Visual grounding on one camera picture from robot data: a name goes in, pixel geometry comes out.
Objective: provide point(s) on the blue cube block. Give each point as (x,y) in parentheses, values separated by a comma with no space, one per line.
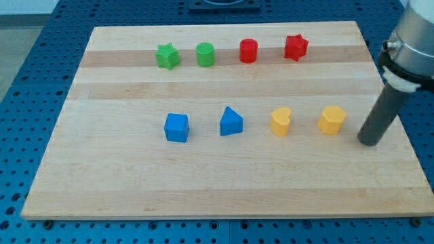
(176,127)

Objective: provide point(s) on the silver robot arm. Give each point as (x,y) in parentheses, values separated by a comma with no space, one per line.
(407,56)

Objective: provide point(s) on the wooden board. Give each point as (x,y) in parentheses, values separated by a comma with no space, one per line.
(108,157)

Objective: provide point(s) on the blue triangle block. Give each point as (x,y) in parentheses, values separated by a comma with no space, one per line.
(231,122)

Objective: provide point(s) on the yellow heart block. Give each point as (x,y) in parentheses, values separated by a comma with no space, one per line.
(280,121)

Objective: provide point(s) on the green cylinder block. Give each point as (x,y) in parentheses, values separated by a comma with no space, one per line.
(205,54)

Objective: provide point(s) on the red cylinder block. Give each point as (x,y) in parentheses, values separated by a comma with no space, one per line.
(248,49)

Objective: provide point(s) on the green star block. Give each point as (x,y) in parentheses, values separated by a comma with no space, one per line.
(167,56)

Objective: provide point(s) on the red star block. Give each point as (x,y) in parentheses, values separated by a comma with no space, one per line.
(295,47)

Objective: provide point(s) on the yellow pentagon block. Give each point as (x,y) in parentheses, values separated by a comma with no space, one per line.
(331,120)

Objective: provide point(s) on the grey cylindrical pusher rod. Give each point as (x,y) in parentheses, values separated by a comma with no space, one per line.
(382,114)

